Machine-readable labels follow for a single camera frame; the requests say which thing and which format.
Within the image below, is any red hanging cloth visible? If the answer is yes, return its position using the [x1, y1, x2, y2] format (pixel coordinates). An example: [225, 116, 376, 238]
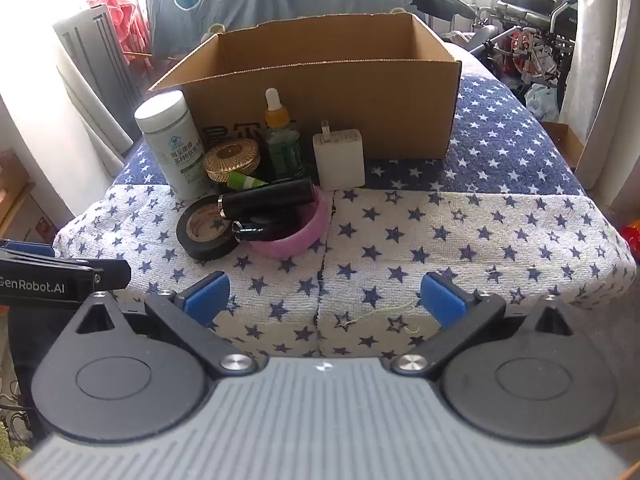
[85, 0, 151, 58]

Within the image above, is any black electrical tape roll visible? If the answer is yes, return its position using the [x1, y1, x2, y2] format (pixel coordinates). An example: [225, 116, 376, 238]
[176, 194, 241, 262]

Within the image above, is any white charger adapter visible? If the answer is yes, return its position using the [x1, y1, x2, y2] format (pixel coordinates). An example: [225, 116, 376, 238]
[312, 120, 367, 192]

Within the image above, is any red object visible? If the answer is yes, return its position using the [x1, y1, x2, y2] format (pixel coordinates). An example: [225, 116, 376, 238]
[620, 222, 640, 261]

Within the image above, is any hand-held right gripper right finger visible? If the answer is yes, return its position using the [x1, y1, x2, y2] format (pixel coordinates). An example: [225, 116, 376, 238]
[390, 271, 576, 378]

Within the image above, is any cardboard boxes pile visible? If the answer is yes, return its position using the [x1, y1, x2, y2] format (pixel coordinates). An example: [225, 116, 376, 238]
[0, 150, 66, 246]

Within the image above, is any small brown box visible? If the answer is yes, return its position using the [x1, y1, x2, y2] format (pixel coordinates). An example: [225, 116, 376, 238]
[542, 121, 583, 171]

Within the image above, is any grey cabinet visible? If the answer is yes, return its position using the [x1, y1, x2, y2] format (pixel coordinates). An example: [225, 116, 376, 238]
[52, 4, 151, 161]

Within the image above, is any white plastic bottle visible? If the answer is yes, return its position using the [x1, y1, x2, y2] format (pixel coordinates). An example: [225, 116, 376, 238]
[134, 90, 213, 201]

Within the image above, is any black flashlight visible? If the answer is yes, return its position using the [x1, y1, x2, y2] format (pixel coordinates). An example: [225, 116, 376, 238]
[216, 176, 316, 221]

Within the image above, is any star print blanket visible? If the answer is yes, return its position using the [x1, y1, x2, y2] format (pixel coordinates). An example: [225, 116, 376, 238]
[52, 72, 638, 361]

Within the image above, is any gold round tin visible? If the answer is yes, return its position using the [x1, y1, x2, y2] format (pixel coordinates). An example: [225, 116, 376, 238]
[202, 138, 262, 184]

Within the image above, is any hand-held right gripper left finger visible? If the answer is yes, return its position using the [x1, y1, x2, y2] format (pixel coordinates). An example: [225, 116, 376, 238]
[75, 271, 258, 376]

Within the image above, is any green dropper bottle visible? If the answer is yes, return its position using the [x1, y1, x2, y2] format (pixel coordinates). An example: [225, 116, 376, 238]
[263, 87, 306, 181]

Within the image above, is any black padlock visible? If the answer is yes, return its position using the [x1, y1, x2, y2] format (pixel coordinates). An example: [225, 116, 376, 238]
[231, 212, 311, 242]

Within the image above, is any white curtain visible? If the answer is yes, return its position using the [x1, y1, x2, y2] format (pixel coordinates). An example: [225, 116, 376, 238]
[557, 0, 640, 206]

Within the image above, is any black wheelchair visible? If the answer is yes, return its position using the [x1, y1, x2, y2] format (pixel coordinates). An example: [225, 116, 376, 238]
[410, 0, 581, 86]

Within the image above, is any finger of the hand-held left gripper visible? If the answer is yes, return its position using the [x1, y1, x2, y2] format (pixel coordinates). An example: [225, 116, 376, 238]
[91, 259, 132, 294]

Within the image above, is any brown cardboard box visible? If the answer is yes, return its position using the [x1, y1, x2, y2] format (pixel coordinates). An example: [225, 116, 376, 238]
[147, 12, 463, 163]

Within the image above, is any small green tube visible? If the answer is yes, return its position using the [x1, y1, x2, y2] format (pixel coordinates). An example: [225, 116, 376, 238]
[227, 171, 268, 192]

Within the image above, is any pink plastic ring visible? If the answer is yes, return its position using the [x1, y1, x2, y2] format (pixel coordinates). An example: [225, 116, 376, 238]
[247, 187, 331, 261]

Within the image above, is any blue sheet with circles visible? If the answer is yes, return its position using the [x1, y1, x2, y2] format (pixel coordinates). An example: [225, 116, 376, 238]
[141, 0, 423, 58]

